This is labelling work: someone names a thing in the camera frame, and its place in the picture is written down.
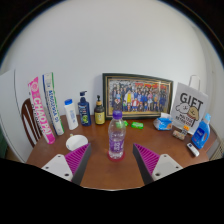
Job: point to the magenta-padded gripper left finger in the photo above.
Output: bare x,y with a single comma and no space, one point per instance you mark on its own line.
60,165

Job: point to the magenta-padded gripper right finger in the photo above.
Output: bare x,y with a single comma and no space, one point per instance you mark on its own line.
163,165

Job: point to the clear purple-capped water bottle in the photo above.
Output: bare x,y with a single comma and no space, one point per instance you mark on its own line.
116,140

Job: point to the blue and white paper cup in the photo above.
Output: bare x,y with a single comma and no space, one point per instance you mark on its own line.
75,142

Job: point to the white remote control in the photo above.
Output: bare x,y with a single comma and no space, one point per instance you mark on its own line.
192,149

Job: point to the small brown snack pack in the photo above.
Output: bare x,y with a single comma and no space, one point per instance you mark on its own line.
179,134

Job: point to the blue tissue pack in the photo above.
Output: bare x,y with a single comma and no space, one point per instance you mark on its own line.
162,123

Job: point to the small orange pack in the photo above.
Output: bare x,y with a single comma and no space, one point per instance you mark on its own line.
186,128

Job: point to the blue detergent bottle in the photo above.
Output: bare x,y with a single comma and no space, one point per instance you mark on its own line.
200,135

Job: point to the white bottle with blue cap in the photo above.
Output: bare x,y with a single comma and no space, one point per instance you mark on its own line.
71,116

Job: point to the brown wooden chair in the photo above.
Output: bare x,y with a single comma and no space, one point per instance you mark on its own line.
28,123

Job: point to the dark blue pump bottle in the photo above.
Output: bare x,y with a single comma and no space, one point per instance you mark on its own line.
84,113

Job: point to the long pink box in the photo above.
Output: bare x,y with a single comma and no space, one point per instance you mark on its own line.
40,110

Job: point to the white radiator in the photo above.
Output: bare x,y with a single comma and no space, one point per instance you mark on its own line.
220,150

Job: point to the amber pump bottle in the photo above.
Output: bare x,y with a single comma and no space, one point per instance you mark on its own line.
99,115

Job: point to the white paper gift bag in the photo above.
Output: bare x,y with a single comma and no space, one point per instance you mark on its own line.
190,106

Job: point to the framed group photo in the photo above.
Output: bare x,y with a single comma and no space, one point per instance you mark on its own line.
138,96

